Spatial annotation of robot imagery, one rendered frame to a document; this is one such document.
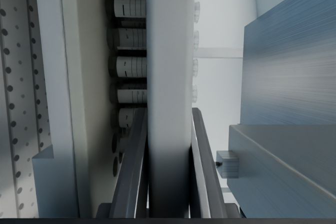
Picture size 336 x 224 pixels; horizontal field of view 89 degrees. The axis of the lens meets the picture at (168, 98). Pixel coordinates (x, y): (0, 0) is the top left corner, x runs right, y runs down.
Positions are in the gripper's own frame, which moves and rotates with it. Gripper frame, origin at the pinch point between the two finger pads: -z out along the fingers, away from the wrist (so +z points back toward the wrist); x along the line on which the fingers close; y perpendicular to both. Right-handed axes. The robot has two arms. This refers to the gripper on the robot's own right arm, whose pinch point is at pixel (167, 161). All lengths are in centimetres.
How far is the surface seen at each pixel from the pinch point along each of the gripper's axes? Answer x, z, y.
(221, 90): -107, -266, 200
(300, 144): -14.8, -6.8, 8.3
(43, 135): 11.0, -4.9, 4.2
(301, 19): -29.6, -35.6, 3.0
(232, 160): -8.9, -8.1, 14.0
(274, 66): -29, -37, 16
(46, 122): 11.0, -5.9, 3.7
